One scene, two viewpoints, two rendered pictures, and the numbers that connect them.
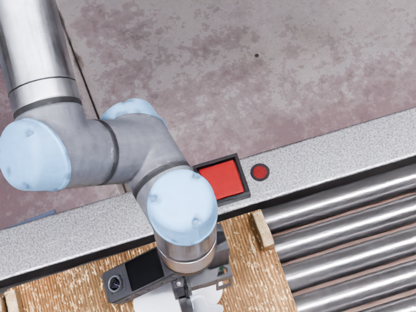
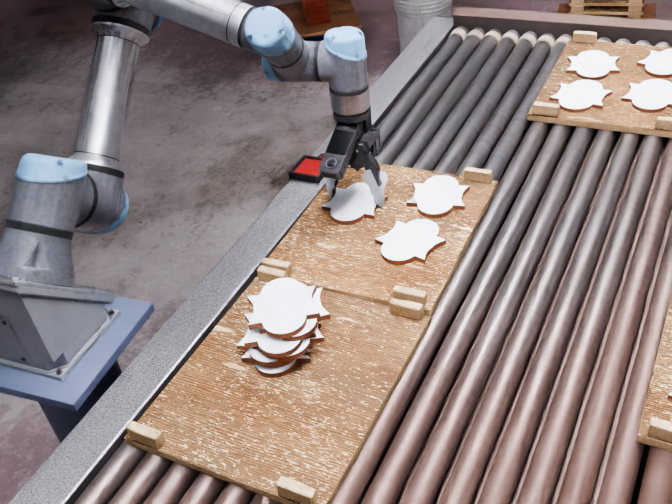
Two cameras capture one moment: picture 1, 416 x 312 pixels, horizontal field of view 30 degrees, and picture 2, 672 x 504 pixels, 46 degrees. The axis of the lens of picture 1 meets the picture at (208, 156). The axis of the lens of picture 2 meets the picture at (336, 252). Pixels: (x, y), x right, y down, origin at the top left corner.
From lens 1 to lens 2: 1.26 m
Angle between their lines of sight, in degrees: 39
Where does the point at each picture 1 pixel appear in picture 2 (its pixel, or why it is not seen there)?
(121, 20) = not seen: hidden behind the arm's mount
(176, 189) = (337, 32)
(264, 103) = not seen: hidden behind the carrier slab
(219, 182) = (311, 167)
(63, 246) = (261, 245)
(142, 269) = (338, 143)
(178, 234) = (358, 45)
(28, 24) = not seen: outside the picture
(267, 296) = (396, 175)
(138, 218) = (287, 209)
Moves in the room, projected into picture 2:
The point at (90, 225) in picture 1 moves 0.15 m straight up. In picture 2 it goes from (264, 229) to (251, 169)
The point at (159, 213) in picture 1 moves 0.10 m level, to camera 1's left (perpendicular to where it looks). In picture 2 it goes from (342, 38) to (310, 62)
